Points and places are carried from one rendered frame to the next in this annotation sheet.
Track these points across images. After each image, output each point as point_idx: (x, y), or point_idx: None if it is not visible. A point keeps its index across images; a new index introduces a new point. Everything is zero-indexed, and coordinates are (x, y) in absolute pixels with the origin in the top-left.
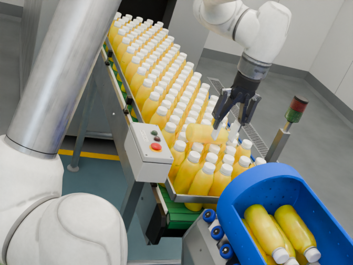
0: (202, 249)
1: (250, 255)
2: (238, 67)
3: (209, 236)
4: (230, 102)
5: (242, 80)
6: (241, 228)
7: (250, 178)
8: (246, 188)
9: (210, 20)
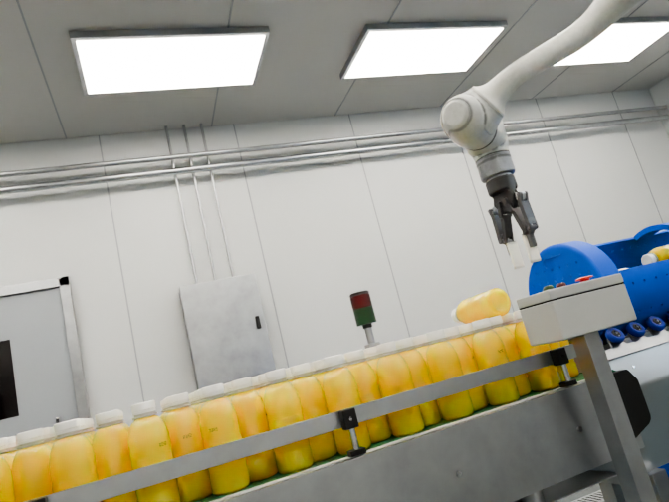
0: (632, 364)
1: (665, 269)
2: (507, 166)
3: (618, 349)
4: (520, 209)
5: (515, 178)
6: (643, 268)
7: (588, 247)
8: (602, 251)
9: (504, 111)
